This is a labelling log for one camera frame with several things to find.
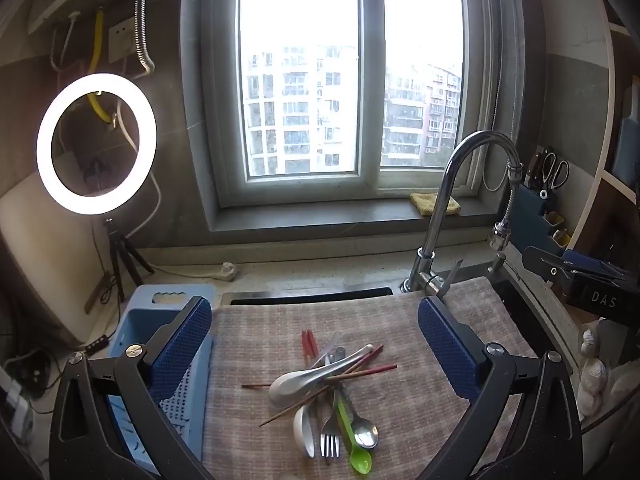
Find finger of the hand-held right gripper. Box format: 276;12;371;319
560;250;628;281
522;246;581;283

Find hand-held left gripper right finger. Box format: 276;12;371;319
417;296;583;480

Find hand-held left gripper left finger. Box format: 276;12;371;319
49;296;216;480

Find blue plastic drain basket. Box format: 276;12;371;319
107;284;217;480

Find plain brown wooden chopstick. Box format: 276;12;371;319
241;364;399;390
258;344;385;427

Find white ceramic spoon blue emblem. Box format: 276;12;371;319
268;344;375;408

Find silver metal spoon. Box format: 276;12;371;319
340;385;379;450

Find clear plastic spoon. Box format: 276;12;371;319
310;331;343;363

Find green plastic fork pick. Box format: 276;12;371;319
334;390;373;475

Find plain white ceramic spoon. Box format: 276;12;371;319
292;402;318;458

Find silver metal fork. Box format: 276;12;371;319
319;385;342;459

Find white garlic bulb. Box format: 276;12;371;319
582;357;608;391
579;327;603;358
577;389;603;417

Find wooden shelf unit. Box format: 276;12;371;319
565;10;640;281

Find blue grey knife holder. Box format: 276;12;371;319
517;180;571;256

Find pink checked cloth mat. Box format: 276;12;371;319
202;275;538;480

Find white power plug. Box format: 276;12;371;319
207;261;242;282

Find black lamp tripod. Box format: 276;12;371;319
102;216;156;303

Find chrome kitchen faucet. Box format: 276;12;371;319
400;130;523;296

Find yellow dish cloth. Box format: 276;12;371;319
410;191;461;217

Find white plastic board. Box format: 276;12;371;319
0;170;118;351

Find grey framed window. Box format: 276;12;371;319
180;0;526;233

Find white plug cable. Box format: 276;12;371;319
150;260;221;279

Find black handled scissors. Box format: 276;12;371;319
540;152;571;193

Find black handled knife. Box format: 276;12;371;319
525;146;547;186

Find white lamp cable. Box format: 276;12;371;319
116;100;162;241

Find white ring light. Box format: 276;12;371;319
36;72;158;213

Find yellow gas hose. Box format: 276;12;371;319
89;7;115;125

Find white wall socket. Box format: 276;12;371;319
107;17;138;61

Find flexible metal hose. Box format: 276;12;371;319
134;0;155;75

